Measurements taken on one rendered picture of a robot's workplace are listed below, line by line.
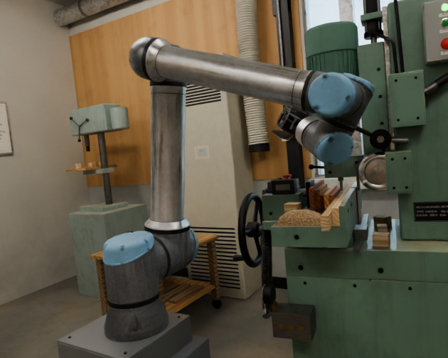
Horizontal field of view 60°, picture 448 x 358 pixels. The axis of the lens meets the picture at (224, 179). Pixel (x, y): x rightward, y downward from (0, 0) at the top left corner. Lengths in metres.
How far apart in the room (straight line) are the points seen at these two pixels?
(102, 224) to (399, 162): 2.48
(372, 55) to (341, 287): 0.72
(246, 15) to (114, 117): 1.28
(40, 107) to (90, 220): 1.30
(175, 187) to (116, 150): 2.72
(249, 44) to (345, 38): 1.60
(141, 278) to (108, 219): 2.10
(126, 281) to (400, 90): 0.93
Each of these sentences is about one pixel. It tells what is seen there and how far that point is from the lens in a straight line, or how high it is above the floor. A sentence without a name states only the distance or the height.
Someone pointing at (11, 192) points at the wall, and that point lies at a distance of 3.85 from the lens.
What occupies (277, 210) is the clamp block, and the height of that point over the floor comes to 0.90.
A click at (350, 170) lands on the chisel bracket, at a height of 1.02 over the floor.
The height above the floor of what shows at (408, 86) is 1.26.
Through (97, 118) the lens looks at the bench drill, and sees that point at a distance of 3.36.
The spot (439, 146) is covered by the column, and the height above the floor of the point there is 1.08.
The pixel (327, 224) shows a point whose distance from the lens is 1.04.
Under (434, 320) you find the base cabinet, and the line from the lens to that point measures 1.30.
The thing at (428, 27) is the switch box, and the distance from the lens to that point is 1.27.
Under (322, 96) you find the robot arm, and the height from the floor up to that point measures 1.23.
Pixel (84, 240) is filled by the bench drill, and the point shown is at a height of 0.48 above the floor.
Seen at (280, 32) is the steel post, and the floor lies 1.89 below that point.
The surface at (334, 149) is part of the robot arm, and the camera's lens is 0.99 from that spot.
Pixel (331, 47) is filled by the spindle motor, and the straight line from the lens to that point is 1.36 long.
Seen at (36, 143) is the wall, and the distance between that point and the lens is 4.00.
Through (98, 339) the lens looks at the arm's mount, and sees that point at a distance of 1.24.
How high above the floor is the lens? 1.14
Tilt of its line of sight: 5 degrees down
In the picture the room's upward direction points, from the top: 5 degrees counter-clockwise
